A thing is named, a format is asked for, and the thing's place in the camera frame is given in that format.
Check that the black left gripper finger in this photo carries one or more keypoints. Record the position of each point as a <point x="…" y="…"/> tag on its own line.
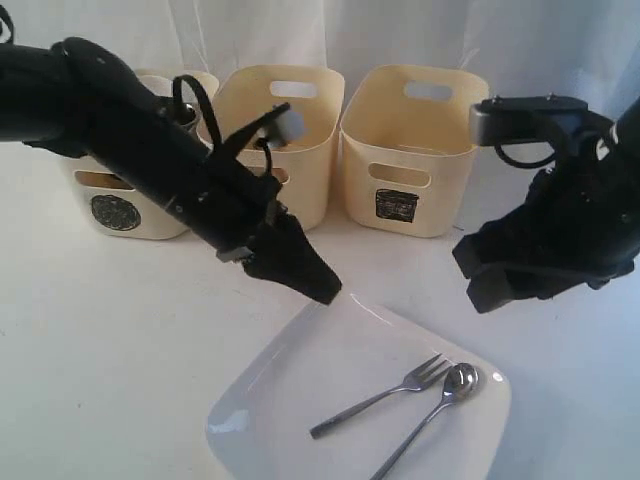
<point x="281" y="253"/>

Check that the steel mug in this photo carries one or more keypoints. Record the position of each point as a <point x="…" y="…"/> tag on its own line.
<point x="188" y="117"/>

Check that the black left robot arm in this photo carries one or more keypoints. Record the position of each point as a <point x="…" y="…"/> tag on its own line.
<point x="77" y="98"/>

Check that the cream bin with square mark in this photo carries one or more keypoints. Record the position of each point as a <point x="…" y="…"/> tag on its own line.
<point x="406" y="149"/>

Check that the cream bin with circle mark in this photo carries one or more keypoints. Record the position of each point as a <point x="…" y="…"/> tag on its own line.
<point x="112" y="206"/>

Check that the white square plate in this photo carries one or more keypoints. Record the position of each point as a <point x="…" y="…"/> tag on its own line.
<point x="327" y="359"/>

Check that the steel spoon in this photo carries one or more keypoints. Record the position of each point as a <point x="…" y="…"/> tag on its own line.
<point x="459" y="385"/>

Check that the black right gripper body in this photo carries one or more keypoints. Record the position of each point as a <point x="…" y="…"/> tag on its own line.
<point x="580" y="220"/>

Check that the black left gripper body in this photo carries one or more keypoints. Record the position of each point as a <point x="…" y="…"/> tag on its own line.
<point x="232" y="209"/>

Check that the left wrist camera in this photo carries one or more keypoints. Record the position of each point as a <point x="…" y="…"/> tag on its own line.
<point x="279" y="127"/>

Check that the cream bin with triangle mark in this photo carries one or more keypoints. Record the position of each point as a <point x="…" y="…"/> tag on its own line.
<point x="299" y="147"/>

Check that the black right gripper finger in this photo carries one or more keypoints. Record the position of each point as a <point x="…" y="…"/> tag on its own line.
<point x="492" y="286"/>
<point x="505" y="246"/>

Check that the steel fork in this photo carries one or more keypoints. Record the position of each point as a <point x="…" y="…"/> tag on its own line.
<point x="417" y="380"/>

